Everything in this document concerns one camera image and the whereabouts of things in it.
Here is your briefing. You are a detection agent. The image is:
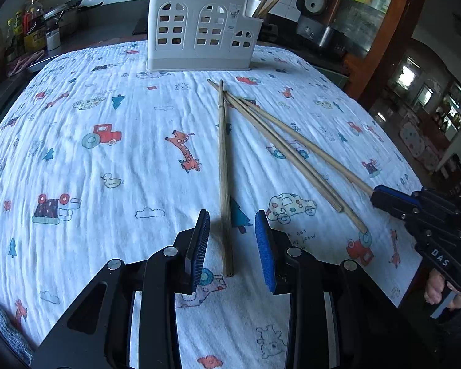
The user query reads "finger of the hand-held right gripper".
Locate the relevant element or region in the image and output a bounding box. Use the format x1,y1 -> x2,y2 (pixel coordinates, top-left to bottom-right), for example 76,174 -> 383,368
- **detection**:
370,195 -> 420,221
374,185 -> 424,207

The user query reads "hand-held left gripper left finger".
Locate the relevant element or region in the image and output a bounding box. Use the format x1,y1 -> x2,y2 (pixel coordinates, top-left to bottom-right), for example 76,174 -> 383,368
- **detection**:
31,209 -> 212,369

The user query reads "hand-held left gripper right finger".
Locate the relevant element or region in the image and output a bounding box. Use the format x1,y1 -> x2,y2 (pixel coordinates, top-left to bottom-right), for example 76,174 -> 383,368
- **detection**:
254,210 -> 421,369

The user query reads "white plastic utensil holder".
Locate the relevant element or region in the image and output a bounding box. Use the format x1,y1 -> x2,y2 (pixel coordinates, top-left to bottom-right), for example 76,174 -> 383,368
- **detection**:
146,0 -> 262,72

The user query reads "person's right hand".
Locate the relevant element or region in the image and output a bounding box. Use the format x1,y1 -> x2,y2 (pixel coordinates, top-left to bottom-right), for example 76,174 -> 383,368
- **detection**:
424,270 -> 461,312

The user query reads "white printed table cloth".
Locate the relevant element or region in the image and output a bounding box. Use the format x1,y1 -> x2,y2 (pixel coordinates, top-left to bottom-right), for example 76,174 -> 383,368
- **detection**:
0,40 -> 427,369

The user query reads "wooden glass door cabinet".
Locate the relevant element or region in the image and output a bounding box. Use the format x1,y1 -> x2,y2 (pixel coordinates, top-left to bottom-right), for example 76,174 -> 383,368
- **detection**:
323,0 -> 433,101

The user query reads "black rice cooker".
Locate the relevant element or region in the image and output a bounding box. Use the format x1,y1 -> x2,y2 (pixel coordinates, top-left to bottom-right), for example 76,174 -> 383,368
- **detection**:
295,0 -> 348,58

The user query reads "grey rag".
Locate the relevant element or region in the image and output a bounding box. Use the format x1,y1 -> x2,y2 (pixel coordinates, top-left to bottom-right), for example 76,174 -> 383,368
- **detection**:
0,291 -> 36,367

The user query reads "small white jar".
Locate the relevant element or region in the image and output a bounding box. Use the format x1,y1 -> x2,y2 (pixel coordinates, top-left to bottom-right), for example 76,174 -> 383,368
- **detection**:
45,30 -> 61,52

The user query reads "pink cloth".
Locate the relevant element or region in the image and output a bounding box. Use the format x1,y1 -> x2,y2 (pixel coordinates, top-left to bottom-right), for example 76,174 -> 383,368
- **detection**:
7,51 -> 47,76

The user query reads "steel pot with lid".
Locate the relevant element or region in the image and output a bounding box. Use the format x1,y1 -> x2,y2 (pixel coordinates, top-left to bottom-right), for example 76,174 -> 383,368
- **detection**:
43,0 -> 104,36

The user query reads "large cooking oil bottle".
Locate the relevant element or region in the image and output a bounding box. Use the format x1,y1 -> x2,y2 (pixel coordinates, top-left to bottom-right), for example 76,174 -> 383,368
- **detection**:
23,0 -> 47,52

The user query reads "small dark sauce bottle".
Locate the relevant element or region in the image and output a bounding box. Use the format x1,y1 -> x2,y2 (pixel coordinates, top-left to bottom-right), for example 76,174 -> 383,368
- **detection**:
5,19 -> 18,63

